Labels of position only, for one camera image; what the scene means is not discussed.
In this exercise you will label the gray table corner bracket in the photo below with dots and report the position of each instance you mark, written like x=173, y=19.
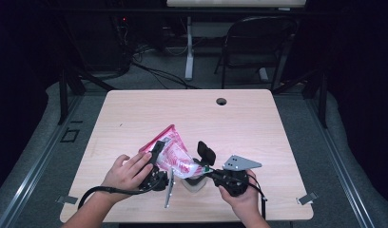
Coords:
x=306, y=198
x=67, y=199

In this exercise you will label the person's left hand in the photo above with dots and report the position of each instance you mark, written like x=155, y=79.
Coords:
x=125, y=177

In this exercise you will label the dark equipment with red light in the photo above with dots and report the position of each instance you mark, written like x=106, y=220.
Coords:
x=124, y=31

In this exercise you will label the person's right hand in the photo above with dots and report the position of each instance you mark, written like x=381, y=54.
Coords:
x=246, y=202

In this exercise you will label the aluminium floor rail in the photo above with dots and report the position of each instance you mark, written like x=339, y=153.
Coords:
x=33, y=172
x=341, y=171

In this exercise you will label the pink and white printed bag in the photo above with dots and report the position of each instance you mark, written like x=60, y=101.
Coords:
x=174, y=155

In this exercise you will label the glass jar with black lid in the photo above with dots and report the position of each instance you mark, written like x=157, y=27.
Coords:
x=206, y=153

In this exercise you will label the white background desk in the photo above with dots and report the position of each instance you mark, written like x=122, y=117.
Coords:
x=233, y=3

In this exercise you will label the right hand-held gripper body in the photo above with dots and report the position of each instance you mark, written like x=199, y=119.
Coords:
x=233, y=177

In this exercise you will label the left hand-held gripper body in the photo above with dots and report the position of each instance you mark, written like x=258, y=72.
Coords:
x=159, y=180

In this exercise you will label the black metal stand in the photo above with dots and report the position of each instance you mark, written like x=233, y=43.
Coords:
x=323, y=101
x=62, y=95

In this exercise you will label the black folding chair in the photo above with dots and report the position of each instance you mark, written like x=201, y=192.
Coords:
x=255, y=31

